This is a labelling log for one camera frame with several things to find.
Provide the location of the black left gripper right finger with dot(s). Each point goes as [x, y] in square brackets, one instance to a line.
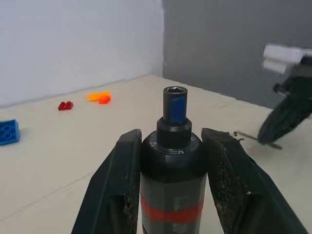
[241, 190]

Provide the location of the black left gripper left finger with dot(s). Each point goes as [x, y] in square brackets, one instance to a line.
[109, 185]

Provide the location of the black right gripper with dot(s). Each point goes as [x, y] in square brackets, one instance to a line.
[296, 83]

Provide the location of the thin metal screwdriver bit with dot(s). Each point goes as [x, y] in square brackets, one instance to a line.
[269, 143]

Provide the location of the black electric screwdriver red band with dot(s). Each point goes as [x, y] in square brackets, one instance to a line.
[173, 170]

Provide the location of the orange toy building brick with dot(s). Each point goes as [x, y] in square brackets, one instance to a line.
[104, 100]

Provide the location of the yellow toy building brick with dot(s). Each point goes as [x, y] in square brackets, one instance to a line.
[93, 96]

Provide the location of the red toy building brick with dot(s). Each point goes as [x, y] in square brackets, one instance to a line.
[65, 106]

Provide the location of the blue toy building brick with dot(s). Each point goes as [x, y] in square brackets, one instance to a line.
[8, 132]

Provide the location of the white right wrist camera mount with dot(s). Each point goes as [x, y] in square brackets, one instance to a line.
[280, 58]

